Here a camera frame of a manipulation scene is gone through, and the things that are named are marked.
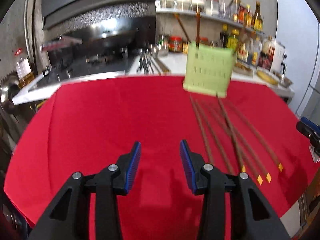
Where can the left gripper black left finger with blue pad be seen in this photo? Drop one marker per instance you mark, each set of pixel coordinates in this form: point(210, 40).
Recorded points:
point(67, 215)

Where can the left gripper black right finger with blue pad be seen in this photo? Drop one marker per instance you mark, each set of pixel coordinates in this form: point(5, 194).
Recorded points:
point(252, 216)

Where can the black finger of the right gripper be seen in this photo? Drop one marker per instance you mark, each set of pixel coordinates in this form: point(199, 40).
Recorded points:
point(309, 129)

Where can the steel utensils on counter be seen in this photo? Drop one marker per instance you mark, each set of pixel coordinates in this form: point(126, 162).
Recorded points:
point(148, 64)

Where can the steel bowl right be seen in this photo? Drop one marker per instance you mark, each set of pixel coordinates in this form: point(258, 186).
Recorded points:
point(283, 80)

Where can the yellow dish with food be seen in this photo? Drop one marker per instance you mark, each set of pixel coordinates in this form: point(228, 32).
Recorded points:
point(268, 78)

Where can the plate with food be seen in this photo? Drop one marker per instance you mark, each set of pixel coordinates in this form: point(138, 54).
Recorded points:
point(242, 69)

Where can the red table cloth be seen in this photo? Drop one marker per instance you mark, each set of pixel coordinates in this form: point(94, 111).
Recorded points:
point(86, 126)

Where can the white refrigerator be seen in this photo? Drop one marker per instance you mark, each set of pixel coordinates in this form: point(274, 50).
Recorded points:
point(298, 31)

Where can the green yellow sauce bottle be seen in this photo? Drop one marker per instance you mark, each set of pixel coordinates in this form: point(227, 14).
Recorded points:
point(233, 40)

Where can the green plastic utensil holder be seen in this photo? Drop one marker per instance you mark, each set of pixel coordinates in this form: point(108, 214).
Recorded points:
point(208, 69)

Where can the brown bottle on shelf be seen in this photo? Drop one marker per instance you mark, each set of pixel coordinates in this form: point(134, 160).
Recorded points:
point(257, 21)

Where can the dark soy sauce bottle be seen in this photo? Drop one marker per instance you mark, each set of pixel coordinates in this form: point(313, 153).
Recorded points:
point(224, 36)

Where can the steel pot left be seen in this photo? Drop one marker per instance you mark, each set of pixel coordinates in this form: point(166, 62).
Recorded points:
point(9, 89)

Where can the cooking oil bottle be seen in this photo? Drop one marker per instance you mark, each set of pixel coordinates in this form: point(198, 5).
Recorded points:
point(23, 68)

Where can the black gas stove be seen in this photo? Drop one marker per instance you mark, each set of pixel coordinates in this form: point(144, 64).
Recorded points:
point(82, 70)

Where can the red lid sauce jar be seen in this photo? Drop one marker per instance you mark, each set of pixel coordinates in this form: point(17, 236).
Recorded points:
point(175, 44)

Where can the small steel bowl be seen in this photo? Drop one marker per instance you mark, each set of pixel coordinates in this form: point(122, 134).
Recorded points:
point(157, 50)

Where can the black wok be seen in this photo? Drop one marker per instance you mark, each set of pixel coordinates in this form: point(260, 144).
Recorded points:
point(107, 39)

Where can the steel range hood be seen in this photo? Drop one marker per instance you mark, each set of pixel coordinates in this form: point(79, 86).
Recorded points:
point(100, 2)

